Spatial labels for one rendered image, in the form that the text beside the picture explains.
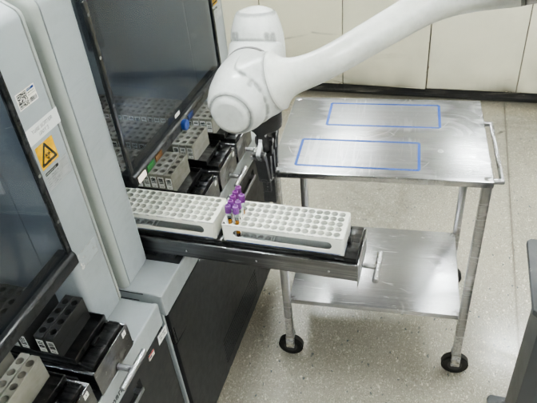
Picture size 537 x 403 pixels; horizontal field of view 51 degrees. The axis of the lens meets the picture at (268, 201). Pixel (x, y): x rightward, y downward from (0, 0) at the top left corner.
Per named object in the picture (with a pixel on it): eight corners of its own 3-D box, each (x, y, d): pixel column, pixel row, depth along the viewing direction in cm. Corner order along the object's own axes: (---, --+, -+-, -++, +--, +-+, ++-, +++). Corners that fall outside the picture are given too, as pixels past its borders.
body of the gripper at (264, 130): (275, 121, 114) (278, 159, 120) (286, 101, 121) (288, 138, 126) (240, 118, 116) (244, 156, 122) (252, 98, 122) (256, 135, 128)
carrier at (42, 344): (74, 313, 123) (65, 293, 119) (82, 314, 122) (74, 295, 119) (42, 356, 114) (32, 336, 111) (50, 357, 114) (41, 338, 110)
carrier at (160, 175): (177, 169, 164) (173, 151, 161) (183, 169, 164) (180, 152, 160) (160, 193, 156) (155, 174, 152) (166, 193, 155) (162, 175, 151)
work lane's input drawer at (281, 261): (101, 250, 152) (93, 224, 146) (125, 217, 162) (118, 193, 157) (376, 291, 132) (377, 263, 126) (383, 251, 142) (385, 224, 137)
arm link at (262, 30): (241, 72, 120) (225, 102, 110) (233, -2, 110) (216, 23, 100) (292, 73, 118) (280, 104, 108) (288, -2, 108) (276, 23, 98)
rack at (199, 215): (110, 228, 148) (104, 209, 144) (129, 205, 155) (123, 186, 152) (216, 242, 140) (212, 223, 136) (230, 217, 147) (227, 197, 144)
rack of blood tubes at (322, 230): (223, 243, 139) (220, 224, 136) (236, 218, 147) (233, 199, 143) (344, 260, 131) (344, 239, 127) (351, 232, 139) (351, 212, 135)
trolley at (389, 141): (279, 354, 210) (257, 171, 160) (299, 267, 245) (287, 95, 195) (469, 377, 195) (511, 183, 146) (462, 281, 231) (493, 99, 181)
